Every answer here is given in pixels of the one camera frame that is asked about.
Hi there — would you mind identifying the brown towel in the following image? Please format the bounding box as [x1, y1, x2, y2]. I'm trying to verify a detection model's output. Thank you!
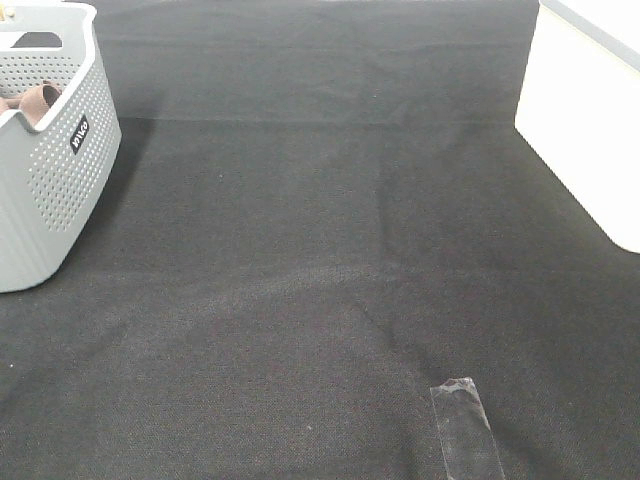
[1, 81, 62, 126]

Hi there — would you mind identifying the black tablecloth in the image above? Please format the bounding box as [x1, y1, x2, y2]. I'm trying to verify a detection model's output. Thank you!
[1, 1, 639, 479]

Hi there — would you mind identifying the clear tape strip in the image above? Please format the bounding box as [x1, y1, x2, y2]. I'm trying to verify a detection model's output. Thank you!
[430, 377, 505, 480]

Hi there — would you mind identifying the grey perforated laundry basket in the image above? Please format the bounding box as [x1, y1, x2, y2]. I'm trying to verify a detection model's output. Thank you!
[1, 1, 122, 293]

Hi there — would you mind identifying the white plastic storage box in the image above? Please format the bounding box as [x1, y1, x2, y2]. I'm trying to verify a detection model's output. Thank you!
[514, 1, 639, 253]

